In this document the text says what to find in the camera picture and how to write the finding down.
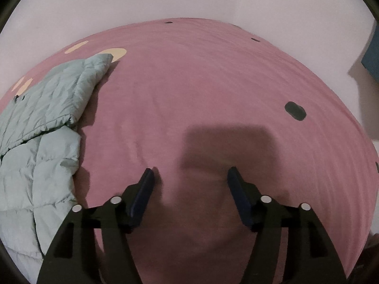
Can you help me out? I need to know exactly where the blue box at wall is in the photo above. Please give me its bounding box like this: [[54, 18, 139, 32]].
[[361, 23, 379, 83]]

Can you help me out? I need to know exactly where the light blue quilted jacket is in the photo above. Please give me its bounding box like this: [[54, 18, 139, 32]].
[[1, 54, 113, 283]]

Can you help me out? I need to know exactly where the pink polka dot bed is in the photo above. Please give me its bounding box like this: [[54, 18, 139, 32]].
[[1, 19, 378, 283]]

